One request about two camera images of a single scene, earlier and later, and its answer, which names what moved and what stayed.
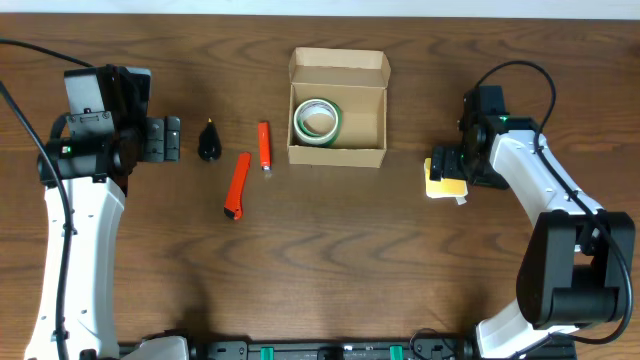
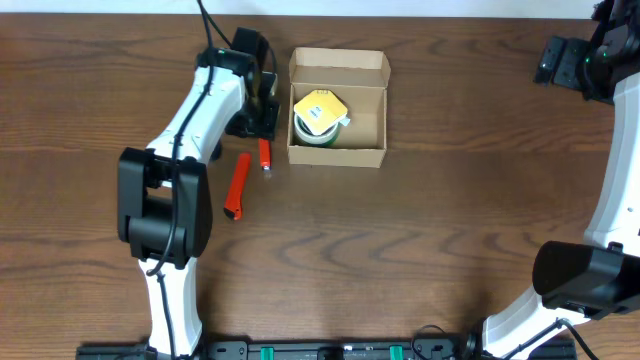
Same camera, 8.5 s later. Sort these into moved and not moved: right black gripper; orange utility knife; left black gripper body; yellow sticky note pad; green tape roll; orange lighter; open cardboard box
Moved: right black gripper; green tape roll; left black gripper body; yellow sticky note pad
Not moved: open cardboard box; orange lighter; orange utility knife
